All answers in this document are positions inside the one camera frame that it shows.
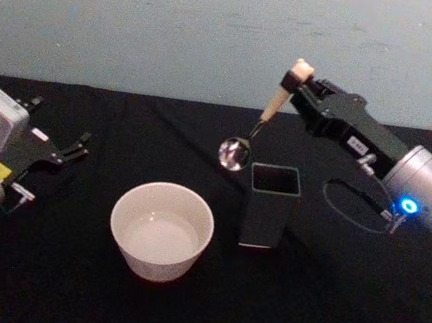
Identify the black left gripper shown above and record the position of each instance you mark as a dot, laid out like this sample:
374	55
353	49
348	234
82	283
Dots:
29	151

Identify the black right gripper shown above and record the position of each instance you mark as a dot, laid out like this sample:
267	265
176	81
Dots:
356	127

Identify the black tablecloth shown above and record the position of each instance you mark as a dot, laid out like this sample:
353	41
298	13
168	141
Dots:
298	310

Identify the white ceramic bowl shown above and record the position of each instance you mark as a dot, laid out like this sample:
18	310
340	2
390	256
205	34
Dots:
160	239

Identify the dark square utensil holder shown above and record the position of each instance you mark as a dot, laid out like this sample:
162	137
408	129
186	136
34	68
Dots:
264	220

